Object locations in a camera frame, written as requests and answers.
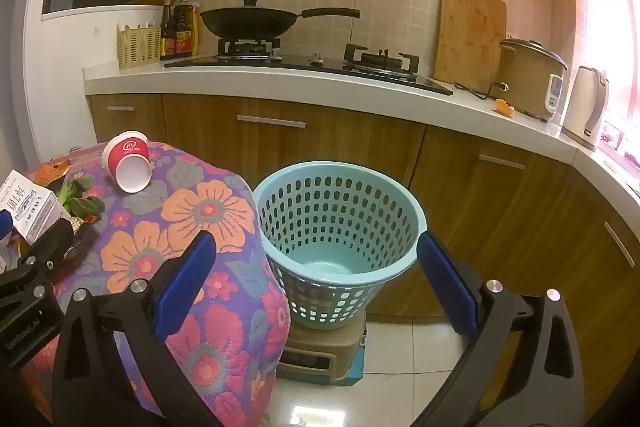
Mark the black wok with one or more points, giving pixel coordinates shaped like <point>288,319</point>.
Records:
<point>245,24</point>

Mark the wooden cutting board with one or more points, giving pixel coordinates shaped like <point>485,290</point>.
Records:
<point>470,37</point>

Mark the red paper cup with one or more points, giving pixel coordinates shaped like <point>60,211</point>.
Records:
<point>127,152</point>

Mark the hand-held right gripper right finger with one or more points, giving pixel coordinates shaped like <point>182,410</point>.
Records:
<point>446,287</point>

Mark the green vegetable leaf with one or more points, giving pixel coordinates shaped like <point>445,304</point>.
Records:
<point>80,204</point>

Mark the white printed carton box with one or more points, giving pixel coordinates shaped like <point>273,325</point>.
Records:
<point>35,207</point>

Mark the yellow utensil basket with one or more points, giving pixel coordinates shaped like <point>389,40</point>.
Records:
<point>139,47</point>

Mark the beige rice cooker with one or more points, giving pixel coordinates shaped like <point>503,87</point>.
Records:
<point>527,82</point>

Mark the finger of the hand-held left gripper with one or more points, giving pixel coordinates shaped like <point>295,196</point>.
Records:
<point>50,247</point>
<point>4,224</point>

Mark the floral tablecloth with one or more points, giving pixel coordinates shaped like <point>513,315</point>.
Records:
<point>210,207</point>

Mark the white electric kettle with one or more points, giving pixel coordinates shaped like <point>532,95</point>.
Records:
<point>582,107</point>

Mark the orange snack packet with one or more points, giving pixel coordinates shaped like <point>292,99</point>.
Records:
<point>50,170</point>
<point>82,222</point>

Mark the small orange peel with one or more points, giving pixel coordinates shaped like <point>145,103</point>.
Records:
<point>504,107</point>

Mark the black gas stove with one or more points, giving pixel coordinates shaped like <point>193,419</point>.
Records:
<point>310,67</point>

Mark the beige plastic stool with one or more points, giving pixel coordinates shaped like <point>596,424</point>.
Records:
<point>320,347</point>

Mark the light blue plastic basket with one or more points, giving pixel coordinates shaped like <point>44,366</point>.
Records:
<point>325,269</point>

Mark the wooden kitchen base cabinet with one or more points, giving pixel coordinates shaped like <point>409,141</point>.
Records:
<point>350,137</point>

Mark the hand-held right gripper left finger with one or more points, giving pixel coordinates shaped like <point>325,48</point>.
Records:
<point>186,279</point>

